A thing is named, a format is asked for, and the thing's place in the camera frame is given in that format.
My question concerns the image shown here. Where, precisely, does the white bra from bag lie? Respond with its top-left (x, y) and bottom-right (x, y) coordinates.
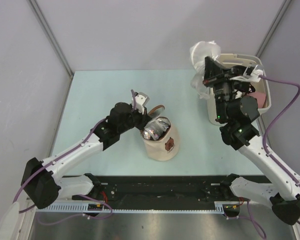
top-left (189, 40), bottom-right (221, 100)

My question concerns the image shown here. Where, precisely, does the aluminium frame post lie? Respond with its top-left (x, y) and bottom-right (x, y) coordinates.
top-left (26, 0), bottom-right (74, 79)
top-left (255, 0), bottom-right (294, 58)

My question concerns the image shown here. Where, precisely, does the pink bra cup in basket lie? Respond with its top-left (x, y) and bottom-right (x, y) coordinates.
top-left (248, 91), bottom-right (266, 109)

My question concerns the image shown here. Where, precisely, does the aluminium frame post right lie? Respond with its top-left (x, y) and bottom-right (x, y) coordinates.
top-left (255, 0), bottom-right (294, 58)

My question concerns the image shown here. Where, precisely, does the grey slotted cable duct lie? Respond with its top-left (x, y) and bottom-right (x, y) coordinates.
top-left (36, 201), bottom-right (236, 214)

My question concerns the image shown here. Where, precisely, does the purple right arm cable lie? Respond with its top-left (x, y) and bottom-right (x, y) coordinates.
top-left (244, 74), bottom-right (300, 240)

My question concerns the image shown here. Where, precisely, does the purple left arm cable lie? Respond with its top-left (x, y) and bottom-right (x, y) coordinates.
top-left (12, 89), bottom-right (138, 225)

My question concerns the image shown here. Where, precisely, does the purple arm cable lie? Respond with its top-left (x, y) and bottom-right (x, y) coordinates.
top-left (244, 74), bottom-right (300, 240)
top-left (12, 89), bottom-right (138, 225)

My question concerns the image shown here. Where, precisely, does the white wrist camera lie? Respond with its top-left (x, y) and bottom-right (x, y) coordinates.
top-left (230, 64), bottom-right (264, 83)
top-left (132, 92), bottom-right (150, 114)

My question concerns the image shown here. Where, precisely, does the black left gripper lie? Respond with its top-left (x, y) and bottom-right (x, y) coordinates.
top-left (118, 103), bottom-right (152, 134)

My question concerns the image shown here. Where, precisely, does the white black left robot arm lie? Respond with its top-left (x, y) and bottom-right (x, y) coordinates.
top-left (20, 102), bottom-right (151, 209)

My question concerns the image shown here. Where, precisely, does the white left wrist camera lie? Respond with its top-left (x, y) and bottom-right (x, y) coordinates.
top-left (132, 92), bottom-right (150, 114)

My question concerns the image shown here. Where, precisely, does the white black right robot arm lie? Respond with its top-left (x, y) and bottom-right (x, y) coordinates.
top-left (202, 56), bottom-right (300, 226)

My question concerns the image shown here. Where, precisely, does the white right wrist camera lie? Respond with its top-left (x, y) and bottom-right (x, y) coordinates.
top-left (230, 64), bottom-right (264, 83)

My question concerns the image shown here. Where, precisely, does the black garment in basket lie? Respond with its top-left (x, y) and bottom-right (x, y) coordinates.
top-left (231, 65), bottom-right (256, 95)

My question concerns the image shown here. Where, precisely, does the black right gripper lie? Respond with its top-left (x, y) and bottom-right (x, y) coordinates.
top-left (203, 57), bottom-right (245, 122)

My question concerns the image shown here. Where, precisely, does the aluminium frame post left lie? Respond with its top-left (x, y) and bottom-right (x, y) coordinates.
top-left (26, 0), bottom-right (74, 79)

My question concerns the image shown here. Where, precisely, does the cream plastic laundry basket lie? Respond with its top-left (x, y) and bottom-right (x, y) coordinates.
top-left (207, 53), bottom-right (272, 126)

